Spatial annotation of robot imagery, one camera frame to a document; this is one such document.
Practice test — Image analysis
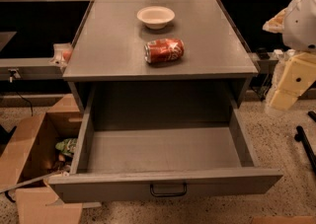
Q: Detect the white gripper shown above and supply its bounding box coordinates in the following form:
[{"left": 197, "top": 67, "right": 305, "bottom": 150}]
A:
[{"left": 263, "top": 0, "right": 316, "bottom": 111}]

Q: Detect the red coke can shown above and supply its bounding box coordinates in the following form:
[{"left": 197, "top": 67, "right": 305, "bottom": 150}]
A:
[{"left": 144, "top": 38, "right": 184, "bottom": 64}]

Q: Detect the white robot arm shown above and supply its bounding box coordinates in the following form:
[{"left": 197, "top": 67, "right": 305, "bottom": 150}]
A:
[{"left": 263, "top": 0, "right": 316, "bottom": 113}]

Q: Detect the grey drawer cabinet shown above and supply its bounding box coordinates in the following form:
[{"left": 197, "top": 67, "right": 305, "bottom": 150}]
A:
[{"left": 63, "top": 0, "right": 258, "bottom": 110}]

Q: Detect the open grey top drawer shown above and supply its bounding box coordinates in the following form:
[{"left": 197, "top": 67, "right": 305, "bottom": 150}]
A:
[{"left": 47, "top": 81, "right": 284, "bottom": 204}]

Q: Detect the power strip with plugs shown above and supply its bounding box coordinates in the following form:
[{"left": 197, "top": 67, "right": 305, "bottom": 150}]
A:
[{"left": 256, "top": 47, "right": 295, "bottom": 61}]

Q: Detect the black chair leg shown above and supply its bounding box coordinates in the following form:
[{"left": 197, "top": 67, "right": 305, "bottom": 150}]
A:
[{"left": 294, "top": 125, "right": 316, "bottom": 174}]

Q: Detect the white bowl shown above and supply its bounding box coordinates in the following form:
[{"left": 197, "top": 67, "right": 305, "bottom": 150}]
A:
[{"left": 137, "top": 6, "right": 175, "bottom": 30}]

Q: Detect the green snack bag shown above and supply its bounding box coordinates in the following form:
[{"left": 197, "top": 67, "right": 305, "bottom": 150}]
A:
[{"left": 55, "top": 138, "right": 77, "bottom": 158}]

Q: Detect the brown cardboard box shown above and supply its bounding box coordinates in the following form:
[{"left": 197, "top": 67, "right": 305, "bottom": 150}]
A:
[{"left": 0, "top": 94, "right": 82, "bottom": 224}]

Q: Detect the black drawer handle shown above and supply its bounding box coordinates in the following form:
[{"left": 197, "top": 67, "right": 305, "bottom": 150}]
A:
[{"left": 150, "top": 184, "right": 187, "bottom": 198}]

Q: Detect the black cable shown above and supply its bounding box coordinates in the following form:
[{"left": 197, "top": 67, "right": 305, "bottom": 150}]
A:
[{"left": 9, "top": 76, "right": 35, "bottom": 117}]

